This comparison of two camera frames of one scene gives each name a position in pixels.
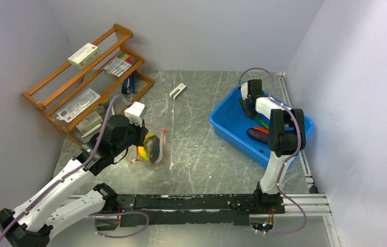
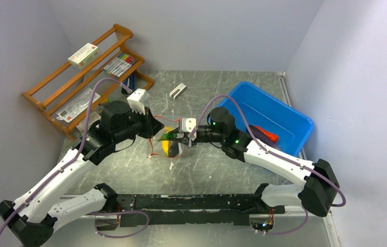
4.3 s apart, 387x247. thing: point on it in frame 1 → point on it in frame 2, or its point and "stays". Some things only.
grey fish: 152,144 → 173,148
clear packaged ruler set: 74,108 stays
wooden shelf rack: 81,98 stays
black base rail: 195,210 stays
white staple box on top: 84,55 stays
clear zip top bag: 152,151 → 165,143
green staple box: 92,120 stays
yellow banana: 142,151 → 165,143
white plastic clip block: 178,91 stays
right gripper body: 250,112 → 206,135
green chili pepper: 262,122 → 167,136
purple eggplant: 258,135 stays
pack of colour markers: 116,67 stays
